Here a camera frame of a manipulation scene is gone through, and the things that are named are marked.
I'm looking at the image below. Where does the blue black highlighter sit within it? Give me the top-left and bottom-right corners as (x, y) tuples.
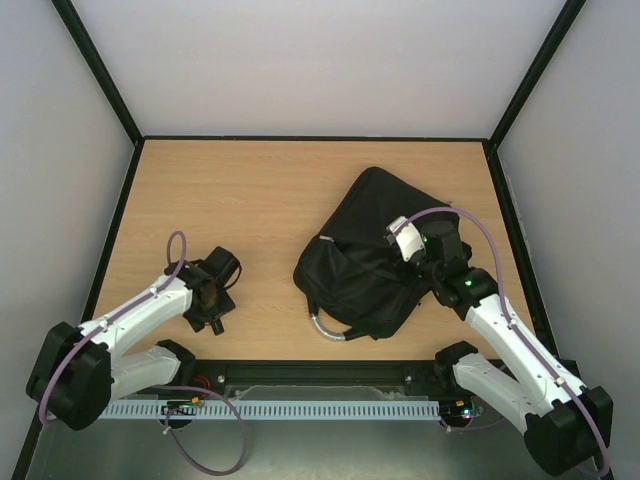
(211, 319), (224, 335)

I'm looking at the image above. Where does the black student backpack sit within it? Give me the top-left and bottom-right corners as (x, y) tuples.
(293, 167), (445, 342)

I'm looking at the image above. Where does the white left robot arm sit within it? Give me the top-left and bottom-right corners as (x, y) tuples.
(26, 247), (242, 430)

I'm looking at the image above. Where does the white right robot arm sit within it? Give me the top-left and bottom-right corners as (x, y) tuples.
(387, 216), (613, 478)

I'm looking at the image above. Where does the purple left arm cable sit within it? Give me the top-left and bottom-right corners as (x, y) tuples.
(39, 230), (250, 473)

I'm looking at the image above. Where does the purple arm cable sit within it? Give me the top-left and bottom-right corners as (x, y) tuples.
(397, 206), (614, 477)
(39, 230), (250, 473)

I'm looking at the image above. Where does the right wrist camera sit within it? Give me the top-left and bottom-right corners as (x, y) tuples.
(386, 216), (424, 263)

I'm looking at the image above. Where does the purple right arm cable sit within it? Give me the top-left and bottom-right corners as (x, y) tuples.
(397, 206), (614, 477)

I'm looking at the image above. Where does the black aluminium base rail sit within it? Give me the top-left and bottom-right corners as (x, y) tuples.
(190, 360), (452, 397)

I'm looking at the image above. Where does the light blue cable duct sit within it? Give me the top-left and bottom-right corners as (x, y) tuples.
(100, 399), (441, 421)

